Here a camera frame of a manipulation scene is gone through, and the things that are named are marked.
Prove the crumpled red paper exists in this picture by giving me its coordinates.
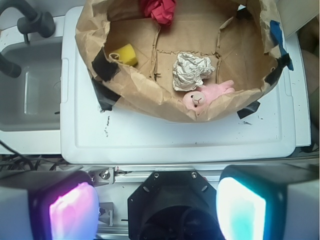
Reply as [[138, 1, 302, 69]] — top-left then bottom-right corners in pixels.
[[140, 0, 177, 26]]

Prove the dark grey toy faucet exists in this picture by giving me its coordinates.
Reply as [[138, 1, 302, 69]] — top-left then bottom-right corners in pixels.
[[0, 0, 56, 78]]

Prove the grey toy sink basin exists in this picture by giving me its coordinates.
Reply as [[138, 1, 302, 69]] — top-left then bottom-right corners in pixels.
[[0, 17, 64, 132]]

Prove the brown paper-lined cardboard box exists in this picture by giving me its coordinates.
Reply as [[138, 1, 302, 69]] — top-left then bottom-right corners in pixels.
[[75, 0, 291, 123]]

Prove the crumpled white paper ball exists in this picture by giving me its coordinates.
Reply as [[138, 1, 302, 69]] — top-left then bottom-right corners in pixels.
[[172, 52, 215, 92]]

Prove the white plastic tray lid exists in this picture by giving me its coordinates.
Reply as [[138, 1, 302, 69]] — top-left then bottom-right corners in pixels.
[[60, 6, 296, 165]]

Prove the yellow sponge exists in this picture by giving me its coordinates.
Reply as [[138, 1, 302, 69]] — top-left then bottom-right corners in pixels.
[[109, 44, 138, 66]]

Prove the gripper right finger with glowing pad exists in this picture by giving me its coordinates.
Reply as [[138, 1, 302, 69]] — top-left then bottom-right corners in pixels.
[[216, 163, 320, 240]]

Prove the pink plush bunny toy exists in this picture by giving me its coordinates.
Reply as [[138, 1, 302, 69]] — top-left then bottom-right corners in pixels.
[[182, 80, 235, 116]]

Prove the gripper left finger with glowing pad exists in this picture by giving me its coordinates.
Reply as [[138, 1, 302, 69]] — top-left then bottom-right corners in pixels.
[[0, 170, 99, 240]]

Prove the black octagonal mount plate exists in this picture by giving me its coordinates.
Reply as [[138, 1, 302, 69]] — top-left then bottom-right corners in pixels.
[[127, 170, 225, 240]]

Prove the blue tape strip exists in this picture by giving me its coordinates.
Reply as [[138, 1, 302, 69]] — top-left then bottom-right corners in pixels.
[[269, 20, 294, 71]]

